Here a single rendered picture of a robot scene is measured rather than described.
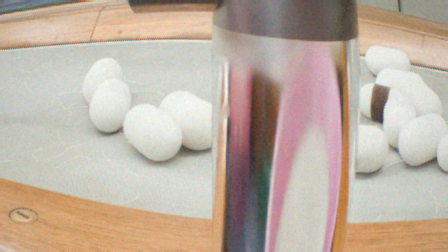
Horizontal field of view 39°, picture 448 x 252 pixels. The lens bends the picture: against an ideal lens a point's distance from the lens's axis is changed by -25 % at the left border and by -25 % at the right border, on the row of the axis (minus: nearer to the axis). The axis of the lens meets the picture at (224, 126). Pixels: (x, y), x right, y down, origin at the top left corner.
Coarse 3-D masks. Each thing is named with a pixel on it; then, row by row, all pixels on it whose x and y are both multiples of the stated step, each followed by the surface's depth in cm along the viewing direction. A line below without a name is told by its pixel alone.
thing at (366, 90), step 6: (372, 84) 36; (360, 90) 36; (366, 90) 35; (390, 90) 35; (396, 90) 35; (366, 96) 35; (390, 96) 35; (360, 102) 35; (366, 102) 35; (360, 108) 36; (366, 108) 35; (366, 114) 35
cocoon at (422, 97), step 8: (416, 80) 35; (408, 88) 35; (416, 88) 35; (424, 88) 34; (408, 96) 35; (416, 96) 34; (424, 96) 33; (432, 96) 33; (416, 104) 34; (424, 104) 33; (432, 104) 33; (440, 104) 34; (416, 112) 34; (424, 112) 33; (432, 112) 33; (440, 112) 34
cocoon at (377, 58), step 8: (376, 48) 43; (384, 48) 43; (392, 48) 43; (368, 56) 43; (376, 56) 43; (384, 56) 43; (392, 56) 43; (400, 56) 43; (368, 64) 44; (376, 64) 43; (384, 64) 43; (392, 64) 43; (400, 64) 43; (408, 64) 43; (376, 72) 43
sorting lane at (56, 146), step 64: (0, 64) 49; (64, 64) 47; (128, 64) 46; (192, 64) 45; (0, 128) 34; (64, 128) 34; (64, 192) 27; (128, 192) 28; (192, 192) 28; (384, 192) 27
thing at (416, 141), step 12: (420, 120) 29; (432, 120) 29; (408, 132) 29; (420, 132) 29; (432, 132) 29; (444, 132) 29; (408, 144) 29; (420, 144) 28; (432, 144) 29; (408, 156) 29; (420, 156) 29; (432, 156) 29
